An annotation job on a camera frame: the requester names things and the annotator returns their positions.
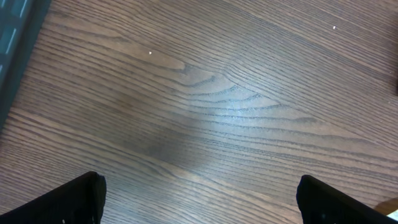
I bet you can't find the white packet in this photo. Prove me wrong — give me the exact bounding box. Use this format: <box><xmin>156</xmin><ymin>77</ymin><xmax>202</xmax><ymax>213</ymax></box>
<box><xmin>374</xmin><ymin>198</ymin><xmax>398</xmax><ymax>221</ymax></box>

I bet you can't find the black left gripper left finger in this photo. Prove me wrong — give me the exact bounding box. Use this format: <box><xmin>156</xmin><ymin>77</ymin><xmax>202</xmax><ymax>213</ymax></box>
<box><xmin>1</xmin><ymin>171</ymin><xmax>106</xmax><ymax>224</ymax></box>

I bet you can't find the grey plastic mesh basket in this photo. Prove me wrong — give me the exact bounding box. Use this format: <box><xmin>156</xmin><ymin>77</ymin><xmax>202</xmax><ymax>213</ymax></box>
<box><xmin>1</xmin><ymin>0</ymin><xmax>51</xmax><ymax>126</ymax></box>

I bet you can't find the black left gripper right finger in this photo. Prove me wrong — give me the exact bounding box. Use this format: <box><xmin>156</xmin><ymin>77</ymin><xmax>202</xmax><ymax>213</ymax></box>
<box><xmin>296</xmin><ymin>175</ymin><xmax>397</xmax><ymax>224</ymax></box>

